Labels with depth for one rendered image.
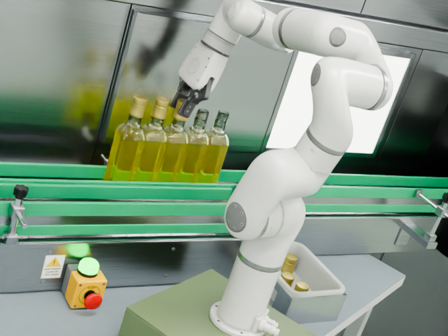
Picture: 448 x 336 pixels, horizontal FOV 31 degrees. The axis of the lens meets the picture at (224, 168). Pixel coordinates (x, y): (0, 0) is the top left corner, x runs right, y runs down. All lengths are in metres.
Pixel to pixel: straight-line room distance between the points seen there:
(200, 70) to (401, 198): 0.85
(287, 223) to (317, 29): 0.38
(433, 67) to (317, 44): 1.03
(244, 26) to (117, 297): 0.67
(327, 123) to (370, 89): 0.11
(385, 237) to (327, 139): 1.00
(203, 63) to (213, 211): 0.35
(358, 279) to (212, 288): 0.59
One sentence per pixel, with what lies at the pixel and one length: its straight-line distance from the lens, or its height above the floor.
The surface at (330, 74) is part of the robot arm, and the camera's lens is 1.47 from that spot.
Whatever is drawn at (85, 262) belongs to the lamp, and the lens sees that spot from 1.77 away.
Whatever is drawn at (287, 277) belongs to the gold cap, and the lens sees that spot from 2.04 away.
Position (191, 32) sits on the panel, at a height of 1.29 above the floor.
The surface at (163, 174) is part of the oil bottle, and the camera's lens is 1.94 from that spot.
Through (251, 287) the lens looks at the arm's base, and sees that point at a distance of 1.66.
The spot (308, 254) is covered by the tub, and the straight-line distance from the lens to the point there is 2.13.
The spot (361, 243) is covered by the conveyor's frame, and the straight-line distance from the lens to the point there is 2.41.
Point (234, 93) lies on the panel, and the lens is 2.12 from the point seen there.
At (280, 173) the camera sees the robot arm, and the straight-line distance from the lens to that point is 1.48.
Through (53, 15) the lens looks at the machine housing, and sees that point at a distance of 1.87.
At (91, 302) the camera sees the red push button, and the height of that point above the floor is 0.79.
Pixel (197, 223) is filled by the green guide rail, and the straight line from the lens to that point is 1.92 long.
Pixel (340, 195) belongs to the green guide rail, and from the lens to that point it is 2.27.
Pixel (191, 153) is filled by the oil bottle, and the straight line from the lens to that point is 1.95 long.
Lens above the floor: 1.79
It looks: 23 degrees down
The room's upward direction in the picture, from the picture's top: 18 degrees clockwise
